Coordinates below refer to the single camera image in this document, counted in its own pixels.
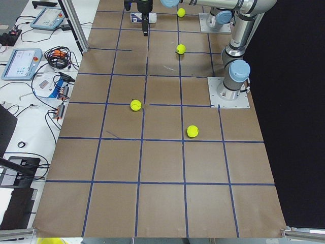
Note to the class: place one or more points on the black power brick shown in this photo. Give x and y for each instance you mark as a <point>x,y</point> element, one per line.
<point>10,38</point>

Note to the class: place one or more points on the far tennis ball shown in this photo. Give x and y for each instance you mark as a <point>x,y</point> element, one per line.
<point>181,12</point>

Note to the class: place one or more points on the teach pendant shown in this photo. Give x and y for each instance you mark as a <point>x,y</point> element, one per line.
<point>49,19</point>
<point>22,64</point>

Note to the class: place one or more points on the near right tennis ball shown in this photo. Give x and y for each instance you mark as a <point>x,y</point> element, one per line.
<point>192,131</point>

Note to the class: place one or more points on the centre-left tennis ball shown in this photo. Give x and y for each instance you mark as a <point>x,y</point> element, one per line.
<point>135,105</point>

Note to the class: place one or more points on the yellow object at bottom edge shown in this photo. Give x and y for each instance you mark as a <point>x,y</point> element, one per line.
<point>53,240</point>

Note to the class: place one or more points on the white paper with device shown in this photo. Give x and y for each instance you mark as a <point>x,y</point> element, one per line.
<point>47,85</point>

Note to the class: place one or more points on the brown paper table cover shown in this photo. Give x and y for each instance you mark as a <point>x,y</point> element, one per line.
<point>122,173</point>

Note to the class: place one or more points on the near teach pendant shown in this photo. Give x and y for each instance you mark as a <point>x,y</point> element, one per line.
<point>22,64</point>

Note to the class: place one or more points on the far teach pendant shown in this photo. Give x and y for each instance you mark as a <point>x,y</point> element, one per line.
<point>49,19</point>

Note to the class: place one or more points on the aluminium frame post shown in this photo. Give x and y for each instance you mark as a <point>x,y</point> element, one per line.
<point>75,25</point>

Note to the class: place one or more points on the orange grey adapter box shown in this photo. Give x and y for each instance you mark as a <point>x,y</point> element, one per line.
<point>59,112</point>

